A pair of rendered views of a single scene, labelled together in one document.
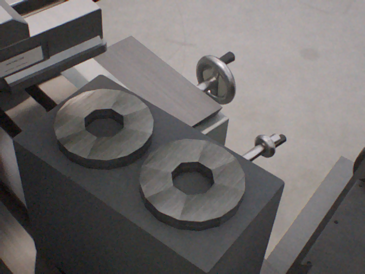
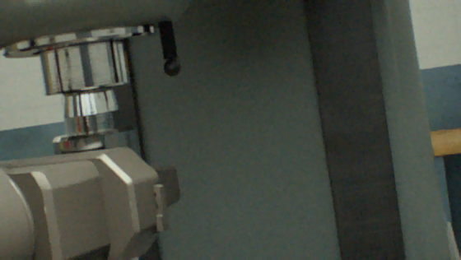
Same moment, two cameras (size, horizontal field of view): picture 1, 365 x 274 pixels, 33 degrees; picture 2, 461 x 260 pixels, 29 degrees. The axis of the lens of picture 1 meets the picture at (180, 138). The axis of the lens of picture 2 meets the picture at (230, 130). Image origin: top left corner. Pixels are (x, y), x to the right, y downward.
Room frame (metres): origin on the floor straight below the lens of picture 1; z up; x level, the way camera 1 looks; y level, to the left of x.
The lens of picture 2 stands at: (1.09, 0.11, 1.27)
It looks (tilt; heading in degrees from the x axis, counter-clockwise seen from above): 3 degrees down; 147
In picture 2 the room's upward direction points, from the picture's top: 8 degrees counter-clockwise
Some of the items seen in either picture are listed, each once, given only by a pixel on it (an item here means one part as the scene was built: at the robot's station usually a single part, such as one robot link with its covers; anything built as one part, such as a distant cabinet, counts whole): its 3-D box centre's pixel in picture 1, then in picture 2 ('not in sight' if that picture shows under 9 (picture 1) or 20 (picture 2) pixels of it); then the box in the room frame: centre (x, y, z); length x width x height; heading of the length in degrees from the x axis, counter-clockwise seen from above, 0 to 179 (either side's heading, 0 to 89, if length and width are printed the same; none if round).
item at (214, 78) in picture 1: (203, 87); not in sight; (0.99, -0.04, 0.62); 0.16 x 0.12 x 0.12; 135
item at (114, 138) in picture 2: not in sight; (95, 140); (0.64, 0.31, 1.25); 0.05 x 0.05 x 0.01
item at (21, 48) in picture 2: not in sight; (80, 39); (0.64, 0.31, 1.31); 0.09 x 0.09 x 0.01
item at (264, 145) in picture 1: (252, 154); not in sight; (0.92, -0.16, 0.50); 0.22 x 0.06 x 0.06; 135
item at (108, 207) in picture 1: (145, 216); not in sight; (0.36, 0.03, 1.02); 0.22 x 0.12 x 0.20; 56
